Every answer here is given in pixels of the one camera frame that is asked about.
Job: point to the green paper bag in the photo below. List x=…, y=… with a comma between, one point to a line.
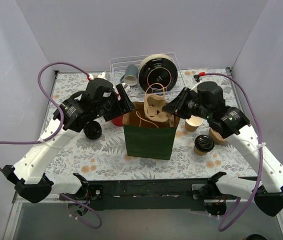
x=145, y=138

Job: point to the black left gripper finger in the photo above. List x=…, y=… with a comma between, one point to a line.
x=112, y=114
x=124, y=104

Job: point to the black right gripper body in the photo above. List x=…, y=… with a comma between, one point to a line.
x=182, y=104

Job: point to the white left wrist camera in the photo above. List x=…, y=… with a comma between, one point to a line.
x=104, y=75

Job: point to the grey ceramic mug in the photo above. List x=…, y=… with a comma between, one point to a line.
x=130, y=76

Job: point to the brown paper coffee cup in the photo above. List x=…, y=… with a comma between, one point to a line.
x=201, y=150

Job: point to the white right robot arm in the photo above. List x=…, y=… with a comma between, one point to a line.
x=208, y=103

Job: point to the black round plate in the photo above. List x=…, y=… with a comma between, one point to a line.
x=157, y=70

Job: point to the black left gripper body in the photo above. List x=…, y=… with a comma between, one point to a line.
x=116, y=105

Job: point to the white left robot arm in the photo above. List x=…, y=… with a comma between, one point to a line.
x=76, y=114

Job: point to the red ribbed straw holder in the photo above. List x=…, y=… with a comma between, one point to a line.
x=118, y=121

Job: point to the stack of black lids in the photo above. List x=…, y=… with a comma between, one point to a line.
x=92, y=130

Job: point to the white wire dish rack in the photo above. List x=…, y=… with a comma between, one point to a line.
x=118, y=66

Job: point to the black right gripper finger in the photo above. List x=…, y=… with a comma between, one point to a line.
x=181, y=98
x=172, y=108

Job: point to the brown paper cup stack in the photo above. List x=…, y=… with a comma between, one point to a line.
x=193, y=123

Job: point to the cardboard cup carrier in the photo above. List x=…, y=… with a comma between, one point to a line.
x=216, y=137
x=153, y=109

